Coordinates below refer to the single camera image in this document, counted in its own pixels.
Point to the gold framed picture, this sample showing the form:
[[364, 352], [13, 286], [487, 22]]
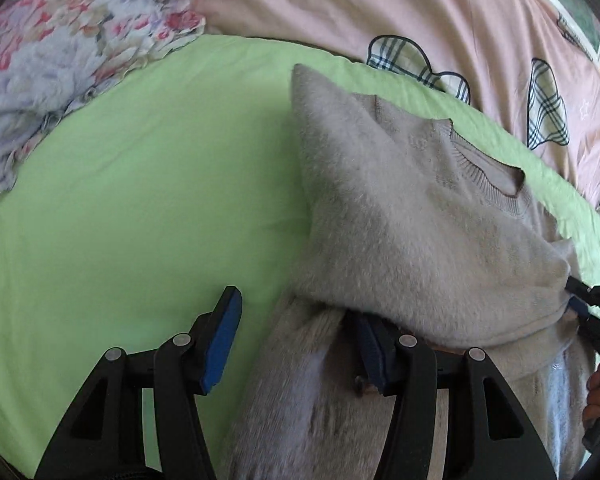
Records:
[[575, 15]]

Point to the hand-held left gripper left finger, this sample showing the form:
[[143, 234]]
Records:
[[224, 342]]

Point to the grey knit sweater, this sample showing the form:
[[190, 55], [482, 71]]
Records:
[[410, 220]]

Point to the pink quilt with plaid hearts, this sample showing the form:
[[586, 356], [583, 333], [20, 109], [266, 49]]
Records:
[[340, 5]]

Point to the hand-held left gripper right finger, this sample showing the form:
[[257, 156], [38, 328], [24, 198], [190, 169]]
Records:
[[372, 355]]

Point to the floral ruffled pillow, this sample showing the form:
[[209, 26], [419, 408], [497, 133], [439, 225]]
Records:
[[55, 50]]

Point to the green bed sheet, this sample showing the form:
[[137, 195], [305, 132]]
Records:
[[145, 200]]

